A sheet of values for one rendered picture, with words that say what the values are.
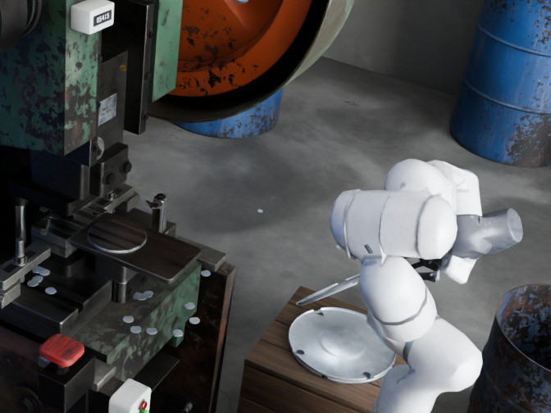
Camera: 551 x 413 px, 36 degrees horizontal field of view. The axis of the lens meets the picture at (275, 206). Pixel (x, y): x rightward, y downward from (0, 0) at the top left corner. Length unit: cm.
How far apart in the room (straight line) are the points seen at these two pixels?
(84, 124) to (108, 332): 46
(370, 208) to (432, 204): 10
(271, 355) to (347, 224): 87
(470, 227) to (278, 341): 73
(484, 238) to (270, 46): 61
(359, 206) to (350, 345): 92
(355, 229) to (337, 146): 269
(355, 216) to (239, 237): 190
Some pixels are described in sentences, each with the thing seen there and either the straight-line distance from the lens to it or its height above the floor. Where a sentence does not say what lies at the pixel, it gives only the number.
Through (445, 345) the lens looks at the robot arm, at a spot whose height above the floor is 83.
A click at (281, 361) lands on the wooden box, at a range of 225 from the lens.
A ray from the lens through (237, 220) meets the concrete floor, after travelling 342.
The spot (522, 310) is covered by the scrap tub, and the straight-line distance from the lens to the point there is 261.
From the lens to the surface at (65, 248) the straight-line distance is 186.
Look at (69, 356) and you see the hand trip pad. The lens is 160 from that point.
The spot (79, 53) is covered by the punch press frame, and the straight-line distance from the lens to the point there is 153.
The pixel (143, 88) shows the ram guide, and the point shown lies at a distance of 178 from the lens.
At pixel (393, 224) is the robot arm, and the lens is 142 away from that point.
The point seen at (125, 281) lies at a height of 71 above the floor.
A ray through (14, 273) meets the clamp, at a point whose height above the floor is 76.
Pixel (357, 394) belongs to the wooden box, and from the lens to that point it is 221.
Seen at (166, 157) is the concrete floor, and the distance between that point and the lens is 382.
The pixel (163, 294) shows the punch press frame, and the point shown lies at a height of 65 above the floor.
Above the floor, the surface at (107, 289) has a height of 69.
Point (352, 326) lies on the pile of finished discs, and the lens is 239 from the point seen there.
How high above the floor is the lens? 182
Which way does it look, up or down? 31 degrees down
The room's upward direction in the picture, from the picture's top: 9 degrees clockwise
